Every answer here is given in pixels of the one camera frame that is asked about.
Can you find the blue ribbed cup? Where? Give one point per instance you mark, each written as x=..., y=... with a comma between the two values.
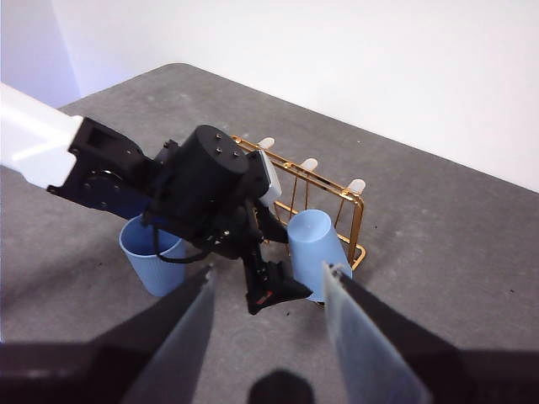
x=160, y=273
x=316, y=248

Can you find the pale grey left wrist camera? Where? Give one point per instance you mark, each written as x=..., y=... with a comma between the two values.
x=271, y=181

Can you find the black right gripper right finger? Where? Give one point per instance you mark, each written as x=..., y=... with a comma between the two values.
x=421, y=370

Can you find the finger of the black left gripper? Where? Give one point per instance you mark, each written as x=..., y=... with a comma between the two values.
x=273, y=286
x=271, y=229

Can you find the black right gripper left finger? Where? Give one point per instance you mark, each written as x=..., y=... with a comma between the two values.
x=105, y=370

